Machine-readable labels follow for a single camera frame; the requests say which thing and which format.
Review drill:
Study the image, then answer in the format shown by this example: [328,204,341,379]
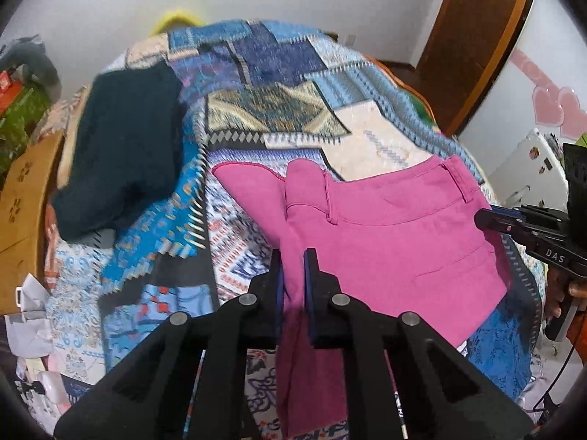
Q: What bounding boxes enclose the yellow foam tube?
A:
[149,9,206,37]

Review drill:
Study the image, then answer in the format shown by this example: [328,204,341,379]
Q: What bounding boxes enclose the orange box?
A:
[0,70,23,115]

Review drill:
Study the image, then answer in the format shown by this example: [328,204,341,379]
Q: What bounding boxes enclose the wooden lap desk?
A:
[0,132,64,315]

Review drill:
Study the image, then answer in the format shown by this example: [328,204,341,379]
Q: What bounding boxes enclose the dark navy folded garment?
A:
[52,62,185,241]

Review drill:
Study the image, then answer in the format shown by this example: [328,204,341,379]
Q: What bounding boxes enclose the orange green fleece blanket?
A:
[366,56,437,126]

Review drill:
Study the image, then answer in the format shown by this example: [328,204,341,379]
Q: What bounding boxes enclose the white wall socket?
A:
[344,34,356,48]

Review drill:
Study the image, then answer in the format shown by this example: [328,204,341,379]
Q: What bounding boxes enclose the wooden door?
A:
[414,0,530,136]

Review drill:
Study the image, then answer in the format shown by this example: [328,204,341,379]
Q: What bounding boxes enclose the person right hand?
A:
[544,265,587,320]

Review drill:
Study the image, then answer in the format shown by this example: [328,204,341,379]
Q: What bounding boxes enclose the grey stuffed pillow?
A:
[1,35,62,102]

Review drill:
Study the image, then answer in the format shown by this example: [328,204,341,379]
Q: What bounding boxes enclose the green storage bin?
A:
[0,84,50,175]

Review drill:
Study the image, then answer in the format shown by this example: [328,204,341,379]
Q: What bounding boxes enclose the pink pants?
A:
[213,156,510,438]

